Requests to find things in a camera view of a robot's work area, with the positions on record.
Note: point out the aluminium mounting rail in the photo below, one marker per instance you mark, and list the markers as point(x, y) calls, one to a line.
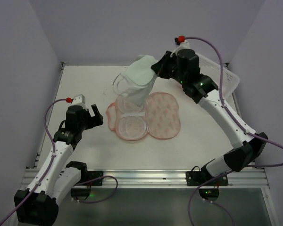
point(248, 178)

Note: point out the white plastic mesh basket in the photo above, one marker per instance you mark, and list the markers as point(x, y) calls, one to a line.
point(230, 80)

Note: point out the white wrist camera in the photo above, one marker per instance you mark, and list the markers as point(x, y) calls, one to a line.
point(181, 43)
point(79, 100)

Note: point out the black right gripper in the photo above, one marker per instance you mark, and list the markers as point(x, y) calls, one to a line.
point(165, 66)

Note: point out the pink tulip-print laundry bag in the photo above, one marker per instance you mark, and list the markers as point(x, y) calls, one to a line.
point(159, 117)

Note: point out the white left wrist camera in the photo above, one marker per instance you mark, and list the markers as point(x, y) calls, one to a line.
point(79, 100)

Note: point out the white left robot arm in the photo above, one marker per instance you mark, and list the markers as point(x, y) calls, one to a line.
point(39, 203)

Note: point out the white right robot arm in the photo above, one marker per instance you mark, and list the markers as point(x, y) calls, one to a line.
point(205, 92)

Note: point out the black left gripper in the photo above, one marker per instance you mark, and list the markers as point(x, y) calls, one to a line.
point(91, 118)

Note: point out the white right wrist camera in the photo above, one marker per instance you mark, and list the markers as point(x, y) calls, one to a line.
point(181, 43)

